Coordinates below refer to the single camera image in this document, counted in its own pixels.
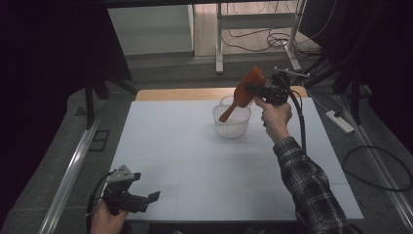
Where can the aluminium floor rail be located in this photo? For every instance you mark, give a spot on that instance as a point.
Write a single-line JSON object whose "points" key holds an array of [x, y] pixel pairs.
{"points": [[386, 182], [69, 177]]}

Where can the white metal desk frame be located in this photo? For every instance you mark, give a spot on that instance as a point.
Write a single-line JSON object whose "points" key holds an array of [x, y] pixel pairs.
{"points": [[219, 48]]}

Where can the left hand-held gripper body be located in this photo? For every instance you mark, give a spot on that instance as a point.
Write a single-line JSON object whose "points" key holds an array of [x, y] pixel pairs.
{"points": [[120, 195]]}

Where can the brown wooden hairbrush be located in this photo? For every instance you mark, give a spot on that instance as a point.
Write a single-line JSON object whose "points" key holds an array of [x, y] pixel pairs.
{"points": [[243, 94]]}

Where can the white power strip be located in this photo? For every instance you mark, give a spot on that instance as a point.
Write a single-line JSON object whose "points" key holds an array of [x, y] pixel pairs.
{"points": [[341, 122]]}

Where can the person's right hand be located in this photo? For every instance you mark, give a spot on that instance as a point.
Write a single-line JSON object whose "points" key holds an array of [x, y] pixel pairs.
{"points": [[276, 118]]}

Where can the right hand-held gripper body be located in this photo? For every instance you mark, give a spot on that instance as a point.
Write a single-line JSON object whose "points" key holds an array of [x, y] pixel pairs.
{"points": [[279, 92]]}

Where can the black stand legs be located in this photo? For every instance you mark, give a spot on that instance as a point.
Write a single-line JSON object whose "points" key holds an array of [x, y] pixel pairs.
{"points": [[89, 100]]}

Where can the black curtain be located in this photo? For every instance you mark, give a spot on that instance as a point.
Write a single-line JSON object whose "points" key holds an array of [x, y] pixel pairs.
{"points": [[48, 48], [373, 48]]}

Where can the dark floor hatch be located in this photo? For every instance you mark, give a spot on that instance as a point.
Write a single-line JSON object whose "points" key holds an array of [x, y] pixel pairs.
{"points": [[100, 140]]}

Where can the person's left hand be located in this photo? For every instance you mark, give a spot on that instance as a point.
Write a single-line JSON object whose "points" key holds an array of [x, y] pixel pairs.
{"points": [[105, 222]]}

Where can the white mesh basket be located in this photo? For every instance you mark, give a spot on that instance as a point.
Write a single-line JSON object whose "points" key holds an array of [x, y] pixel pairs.
{"points": [[232, 129]]}

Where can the white panel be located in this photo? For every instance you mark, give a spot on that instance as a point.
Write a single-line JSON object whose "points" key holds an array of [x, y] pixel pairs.
{"points": [[149, 29]]}

